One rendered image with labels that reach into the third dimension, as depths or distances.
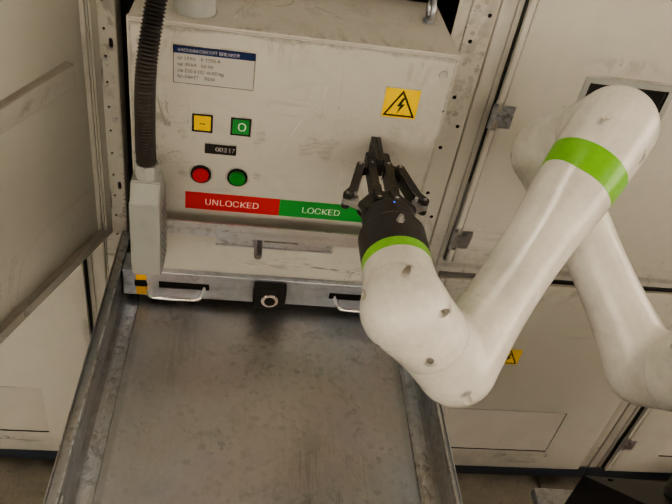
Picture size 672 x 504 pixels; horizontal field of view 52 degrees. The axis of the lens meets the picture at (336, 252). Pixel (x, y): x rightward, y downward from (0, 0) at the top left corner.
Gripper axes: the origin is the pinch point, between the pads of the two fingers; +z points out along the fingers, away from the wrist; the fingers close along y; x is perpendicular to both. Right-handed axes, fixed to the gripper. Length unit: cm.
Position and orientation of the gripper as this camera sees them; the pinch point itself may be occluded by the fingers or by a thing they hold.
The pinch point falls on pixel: (376, 155)
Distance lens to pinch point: 111.7
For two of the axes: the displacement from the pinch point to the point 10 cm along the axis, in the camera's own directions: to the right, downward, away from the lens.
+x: 1.5, -7.6, -6.3
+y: 9.9, 0.8, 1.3
